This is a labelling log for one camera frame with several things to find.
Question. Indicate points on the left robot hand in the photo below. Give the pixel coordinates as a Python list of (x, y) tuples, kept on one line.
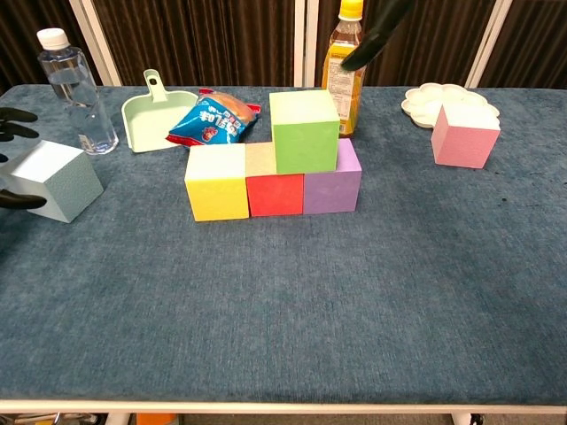
[(17, 116)]

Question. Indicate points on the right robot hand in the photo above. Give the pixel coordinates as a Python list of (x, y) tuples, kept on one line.
[(376, 40)]

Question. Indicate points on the light blue foam cube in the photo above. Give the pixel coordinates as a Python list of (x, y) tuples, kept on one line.
[(57, 177)]

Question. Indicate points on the green foam cube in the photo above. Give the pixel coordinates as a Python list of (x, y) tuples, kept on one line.
[(305, 146)]

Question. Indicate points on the purple foam cube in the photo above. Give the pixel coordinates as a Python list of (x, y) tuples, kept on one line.
[(332, 192)]

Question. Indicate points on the red foam cube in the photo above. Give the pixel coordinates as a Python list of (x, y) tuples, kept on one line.
[(274, 195)]

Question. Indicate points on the yellow foam cube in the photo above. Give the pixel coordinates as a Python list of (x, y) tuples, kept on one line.
[(216, 197)]

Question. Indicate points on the yellow-capped tea bottle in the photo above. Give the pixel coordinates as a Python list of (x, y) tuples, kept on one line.
[(347, 97)]

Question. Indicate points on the clear plastic water bottle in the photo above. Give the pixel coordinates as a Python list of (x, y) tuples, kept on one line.
[(80, 97)]

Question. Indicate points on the white flower paint palette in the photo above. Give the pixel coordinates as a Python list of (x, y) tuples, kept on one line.
[(425, 104)]

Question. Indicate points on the mint green dustpan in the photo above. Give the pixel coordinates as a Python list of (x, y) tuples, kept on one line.
[(150, 124)]

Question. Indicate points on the pink foam cube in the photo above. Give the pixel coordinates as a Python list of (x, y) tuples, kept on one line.
[(465, 141)]

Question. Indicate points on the blue snack bag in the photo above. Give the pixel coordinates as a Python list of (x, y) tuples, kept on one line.
[(217, 119)]

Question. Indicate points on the blue table mat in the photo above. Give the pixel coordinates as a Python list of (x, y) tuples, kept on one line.
[(283, 310)]

